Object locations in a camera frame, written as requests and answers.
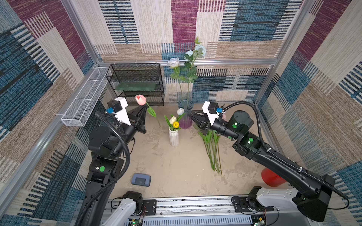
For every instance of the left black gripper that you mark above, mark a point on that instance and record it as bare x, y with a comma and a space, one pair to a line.
138, 120

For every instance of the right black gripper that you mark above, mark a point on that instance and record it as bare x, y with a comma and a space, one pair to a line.
206, 122

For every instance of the single pink tulip stem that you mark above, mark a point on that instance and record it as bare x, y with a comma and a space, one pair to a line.
207, 139

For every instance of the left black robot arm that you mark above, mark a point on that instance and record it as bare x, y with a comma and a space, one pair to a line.
111, 159

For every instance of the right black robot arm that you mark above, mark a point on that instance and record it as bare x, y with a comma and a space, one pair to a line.
314, 191

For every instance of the purple blue glass vase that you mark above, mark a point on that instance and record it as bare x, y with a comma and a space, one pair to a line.
186, 122

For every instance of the white ribbed ceramic vase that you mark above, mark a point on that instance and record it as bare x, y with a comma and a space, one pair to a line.
174, 138

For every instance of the tulip bunch pink yellow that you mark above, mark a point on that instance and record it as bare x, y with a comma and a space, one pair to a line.
174, 121

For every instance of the green tray on shelf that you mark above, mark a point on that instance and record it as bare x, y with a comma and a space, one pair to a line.
136, 86

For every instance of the white rose branch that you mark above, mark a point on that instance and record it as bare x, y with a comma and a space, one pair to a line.
188, 72

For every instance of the grey blue stapler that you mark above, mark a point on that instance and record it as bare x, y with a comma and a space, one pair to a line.
141, 180

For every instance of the red cup with pens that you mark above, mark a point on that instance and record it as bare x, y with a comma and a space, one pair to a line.
271, 179

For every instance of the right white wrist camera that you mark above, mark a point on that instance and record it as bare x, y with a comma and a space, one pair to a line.
213, 111

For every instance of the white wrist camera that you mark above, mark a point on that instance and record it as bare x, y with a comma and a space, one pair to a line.
117, 108
213, 111

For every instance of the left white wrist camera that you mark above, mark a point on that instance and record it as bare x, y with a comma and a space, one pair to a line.
117, 108

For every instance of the black wire mesh shelf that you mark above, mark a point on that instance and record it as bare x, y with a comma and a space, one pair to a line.
129, 80

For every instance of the white wire mesh tray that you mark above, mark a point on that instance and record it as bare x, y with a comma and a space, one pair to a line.
83, 104

